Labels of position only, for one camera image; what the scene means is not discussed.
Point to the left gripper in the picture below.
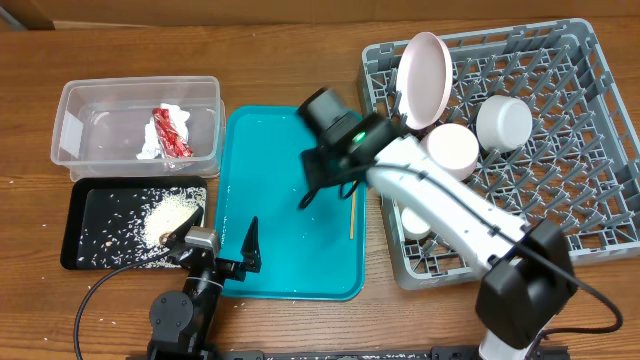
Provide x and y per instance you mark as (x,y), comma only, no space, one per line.
(249,252)

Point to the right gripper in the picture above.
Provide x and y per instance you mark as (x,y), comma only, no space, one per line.
(320,170)

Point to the pile of rice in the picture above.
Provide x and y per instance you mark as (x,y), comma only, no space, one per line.
(123,226)

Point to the white cup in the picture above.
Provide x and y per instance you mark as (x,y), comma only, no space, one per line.
(414,228)

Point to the white napkin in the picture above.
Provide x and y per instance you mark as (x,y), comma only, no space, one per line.
(151,148)

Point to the small pink bowl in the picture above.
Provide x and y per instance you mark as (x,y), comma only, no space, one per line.
(454,148)

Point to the large pink plate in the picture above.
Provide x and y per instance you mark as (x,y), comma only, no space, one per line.
(424,80)

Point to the grey white bowl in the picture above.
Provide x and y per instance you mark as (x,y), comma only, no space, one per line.
(503,123)

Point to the red foil wrapper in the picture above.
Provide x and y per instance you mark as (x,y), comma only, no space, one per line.
(173,145)

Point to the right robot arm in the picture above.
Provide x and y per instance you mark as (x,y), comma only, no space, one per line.
(525,271)

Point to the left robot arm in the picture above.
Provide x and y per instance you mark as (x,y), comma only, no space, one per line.
(181,320)

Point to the grey dishwasher rack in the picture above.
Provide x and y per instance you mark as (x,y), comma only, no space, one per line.
(580,167)

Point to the right wooden chopstick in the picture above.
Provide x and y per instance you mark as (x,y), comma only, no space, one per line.
(352,216)

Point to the teal plastic tray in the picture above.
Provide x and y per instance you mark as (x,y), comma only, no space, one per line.
(306,254)

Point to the black plastic tray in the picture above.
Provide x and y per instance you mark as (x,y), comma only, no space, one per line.
(79,196)

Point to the clear plastic bin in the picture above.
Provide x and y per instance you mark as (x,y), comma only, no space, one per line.
(99,126)

